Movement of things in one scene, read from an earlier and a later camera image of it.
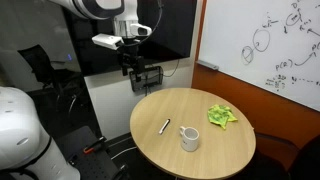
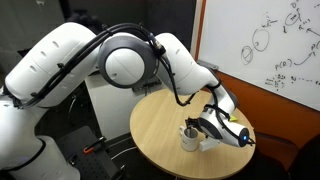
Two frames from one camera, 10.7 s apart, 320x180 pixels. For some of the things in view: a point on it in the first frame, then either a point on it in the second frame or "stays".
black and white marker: [164, 126] → [189, 131]
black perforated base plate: [97, 165] stays
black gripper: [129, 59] → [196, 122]
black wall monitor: [173, 30] stays
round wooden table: [193, 133] stays
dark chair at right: [280, 159] stays
